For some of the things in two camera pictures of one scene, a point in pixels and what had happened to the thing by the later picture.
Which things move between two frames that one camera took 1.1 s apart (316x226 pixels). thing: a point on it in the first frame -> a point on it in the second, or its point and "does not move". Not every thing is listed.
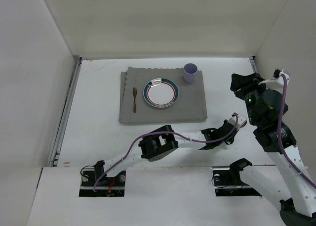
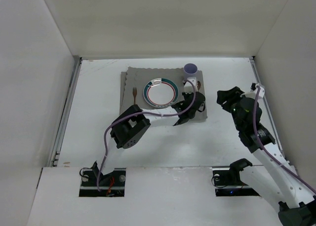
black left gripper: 210,134 -> 188,97
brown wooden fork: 134,91 does not move
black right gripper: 241,85 -> 230,96
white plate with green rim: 160,92 does not move
